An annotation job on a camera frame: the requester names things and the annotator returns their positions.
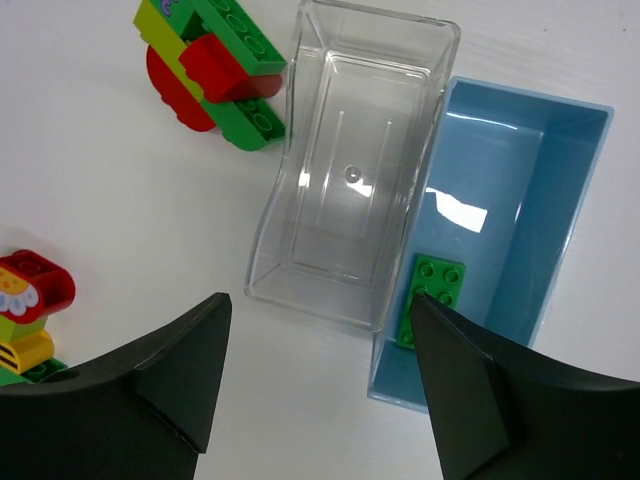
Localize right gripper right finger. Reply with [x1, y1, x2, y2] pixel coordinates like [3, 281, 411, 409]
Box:
[410, 294, 639, 479]

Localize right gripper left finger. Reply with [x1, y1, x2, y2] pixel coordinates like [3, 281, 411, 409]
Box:
[1, 293, 232, 479]

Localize green lego plate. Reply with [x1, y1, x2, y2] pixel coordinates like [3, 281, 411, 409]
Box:
[396, 254, 466, 349]

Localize lego cluster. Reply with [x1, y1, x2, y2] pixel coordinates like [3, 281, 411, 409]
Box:
[133, 1, 287, 151]

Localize green lego brick bottom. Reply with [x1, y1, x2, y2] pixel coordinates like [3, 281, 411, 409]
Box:
[0, 358, 68, 386]

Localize yellow striped lego brick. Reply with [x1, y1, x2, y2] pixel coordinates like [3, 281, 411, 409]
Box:
[1, 316, 55, 375]

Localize red flower lego brick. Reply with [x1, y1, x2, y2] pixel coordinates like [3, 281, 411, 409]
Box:
[1, 249, 76, 325]

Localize blue plastic container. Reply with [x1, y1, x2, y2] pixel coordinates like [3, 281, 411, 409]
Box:
[367, 77, 614, 412]

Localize clear plastic container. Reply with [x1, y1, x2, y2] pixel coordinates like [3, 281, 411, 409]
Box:
[245, 1, 461, 332]

